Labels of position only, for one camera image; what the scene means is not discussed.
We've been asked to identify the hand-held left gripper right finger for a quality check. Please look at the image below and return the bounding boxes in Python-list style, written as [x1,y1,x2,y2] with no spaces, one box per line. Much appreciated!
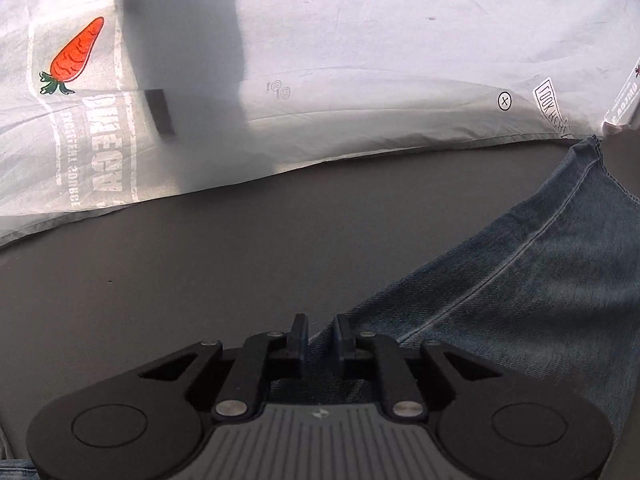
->
[334,314,502,418]

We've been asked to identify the blue denim jeans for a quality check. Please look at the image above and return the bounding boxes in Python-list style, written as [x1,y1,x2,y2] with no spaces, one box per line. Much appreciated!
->
[306,134,640,441]

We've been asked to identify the white printed cloth sheet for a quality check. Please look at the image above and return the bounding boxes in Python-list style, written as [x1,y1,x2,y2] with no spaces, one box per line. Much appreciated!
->
[0,0,640,248]

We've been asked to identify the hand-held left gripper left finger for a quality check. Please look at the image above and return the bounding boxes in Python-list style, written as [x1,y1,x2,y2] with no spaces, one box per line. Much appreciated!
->
[140,313,307,418]

